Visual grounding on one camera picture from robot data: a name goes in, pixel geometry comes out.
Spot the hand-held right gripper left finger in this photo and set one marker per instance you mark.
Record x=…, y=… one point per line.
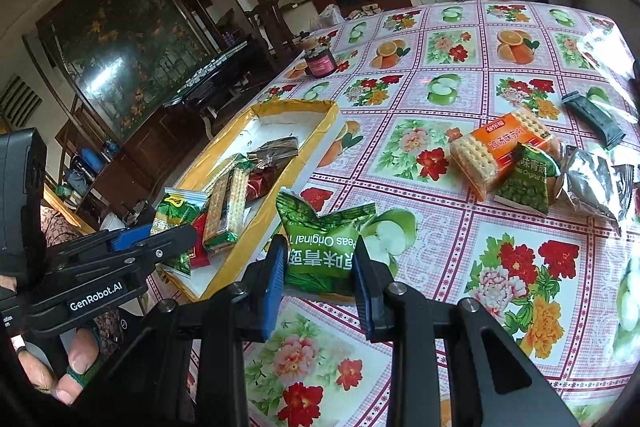
x=275, y=292

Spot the flower painting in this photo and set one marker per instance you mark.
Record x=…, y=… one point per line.
x=125, y=52

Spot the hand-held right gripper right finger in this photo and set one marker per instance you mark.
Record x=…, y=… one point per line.
x=364, y=302

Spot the black glossy table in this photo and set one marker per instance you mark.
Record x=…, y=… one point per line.
x=220, y=77

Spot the dark red jar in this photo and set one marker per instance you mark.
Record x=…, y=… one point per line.
x=320, y=66

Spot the long cracker packet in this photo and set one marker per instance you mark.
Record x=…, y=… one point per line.
x=225, y=207

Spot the dark grey snack packet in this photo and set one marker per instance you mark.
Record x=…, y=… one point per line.
x=595, y=117

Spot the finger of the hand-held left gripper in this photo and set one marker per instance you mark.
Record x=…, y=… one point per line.
x=130, y=238
x=165, y=247

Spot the yellow-edged white cardboard box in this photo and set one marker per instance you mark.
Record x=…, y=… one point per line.
x=280, y=127

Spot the dark wooden chair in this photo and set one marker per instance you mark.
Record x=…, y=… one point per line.
x=272, y=27

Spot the floral fruit print tablecloth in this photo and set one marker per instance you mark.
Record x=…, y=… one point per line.
x=450, y=232

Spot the person's patterned clothing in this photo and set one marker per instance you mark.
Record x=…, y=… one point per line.
x=57, y=222

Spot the wall vent grille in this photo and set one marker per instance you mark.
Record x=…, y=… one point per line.
x=20, y=99

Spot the dark red snack packet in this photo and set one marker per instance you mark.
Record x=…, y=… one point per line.
x=262, y=184

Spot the person's left hand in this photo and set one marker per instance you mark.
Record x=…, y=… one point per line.
x=80, y=352

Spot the green snack packet yellow logo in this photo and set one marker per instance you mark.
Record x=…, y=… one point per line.
x=175, y=209

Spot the white plastic bag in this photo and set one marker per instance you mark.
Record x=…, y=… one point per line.
x=329, y=16

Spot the silver foil snack packet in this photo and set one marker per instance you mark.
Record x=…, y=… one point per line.
x=590, y=187

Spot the brown foil snack packet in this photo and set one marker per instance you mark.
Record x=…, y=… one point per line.
x=275, y=151

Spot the orange cracker packet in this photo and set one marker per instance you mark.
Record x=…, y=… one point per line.
x=490, y=147

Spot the green pea snack packet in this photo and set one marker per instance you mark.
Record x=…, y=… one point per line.
x=320, y=252
x=530, y=182

